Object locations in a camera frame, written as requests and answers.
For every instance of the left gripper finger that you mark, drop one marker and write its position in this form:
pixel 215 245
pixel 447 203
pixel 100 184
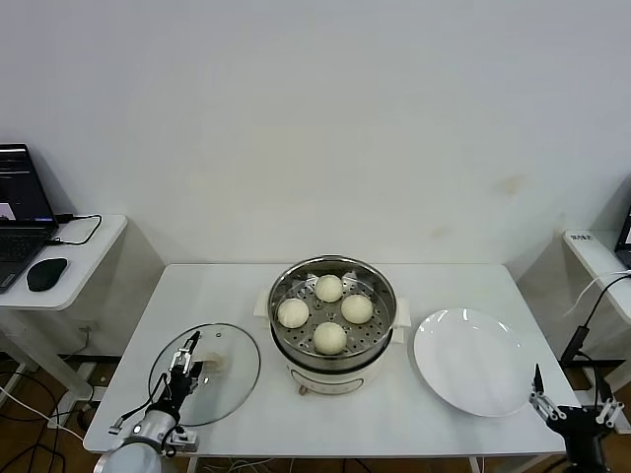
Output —
pixel 194 345
pixel 179 359

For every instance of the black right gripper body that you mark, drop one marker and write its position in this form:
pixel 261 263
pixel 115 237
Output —
pixel 579 431

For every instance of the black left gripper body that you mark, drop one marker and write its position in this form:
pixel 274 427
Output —
pixel 182 384

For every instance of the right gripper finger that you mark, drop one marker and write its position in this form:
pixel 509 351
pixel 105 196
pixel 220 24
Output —
pixel 607 411
pixel 542 401

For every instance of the white steamed baozi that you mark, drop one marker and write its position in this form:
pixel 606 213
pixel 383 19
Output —
pixel 293 312
pixel 329 288
pixel 330 338
pixel 357 309

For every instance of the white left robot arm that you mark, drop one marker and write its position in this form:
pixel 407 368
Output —
pixel 133 453

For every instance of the perforated steel steamer basket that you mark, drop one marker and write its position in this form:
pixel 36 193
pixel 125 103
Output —
pixel 374 325

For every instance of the white round plate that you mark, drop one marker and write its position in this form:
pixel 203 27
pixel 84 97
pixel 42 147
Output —
pixel 468 364

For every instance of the white side table with laptop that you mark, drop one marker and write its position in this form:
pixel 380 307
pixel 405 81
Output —
pixel 98 256

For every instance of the cream electric cooker pot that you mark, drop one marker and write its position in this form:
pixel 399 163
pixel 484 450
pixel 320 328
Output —
pixel 335 383

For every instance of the black computer mouse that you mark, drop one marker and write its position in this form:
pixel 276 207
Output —
pixel 47 273

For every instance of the small printed label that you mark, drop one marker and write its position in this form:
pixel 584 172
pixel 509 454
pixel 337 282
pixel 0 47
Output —
pixel 582 237

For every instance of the black monitor edge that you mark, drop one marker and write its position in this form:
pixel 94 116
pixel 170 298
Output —
pixel 626 236

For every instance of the black open laptop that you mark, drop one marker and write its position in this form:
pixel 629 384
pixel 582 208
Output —
pixel 20 236

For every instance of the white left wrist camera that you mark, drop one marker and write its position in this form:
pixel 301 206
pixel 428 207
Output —
pixel 182 437

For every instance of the white wall socket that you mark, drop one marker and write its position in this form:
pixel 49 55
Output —
pixel 89 326

